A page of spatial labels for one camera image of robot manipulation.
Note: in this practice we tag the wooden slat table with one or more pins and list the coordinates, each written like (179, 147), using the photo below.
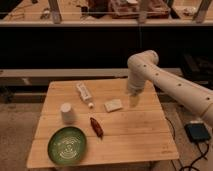
(130, 135)

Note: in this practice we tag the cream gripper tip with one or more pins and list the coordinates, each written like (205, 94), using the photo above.
(133, 100)

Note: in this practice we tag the black power box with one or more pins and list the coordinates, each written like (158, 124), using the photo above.
(197, 132)

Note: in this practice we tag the white squeeze tube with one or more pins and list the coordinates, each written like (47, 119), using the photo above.
(85, 94)

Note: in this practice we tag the green ribbed plate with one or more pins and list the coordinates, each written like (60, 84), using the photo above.
(67, 146)

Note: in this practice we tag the brown tray on bench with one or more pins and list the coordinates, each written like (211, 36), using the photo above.
(132, 8)

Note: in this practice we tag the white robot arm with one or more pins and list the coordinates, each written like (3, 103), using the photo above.
(143, 67)

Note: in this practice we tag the white upside-down cup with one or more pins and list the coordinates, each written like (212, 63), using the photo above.
(67, 113)

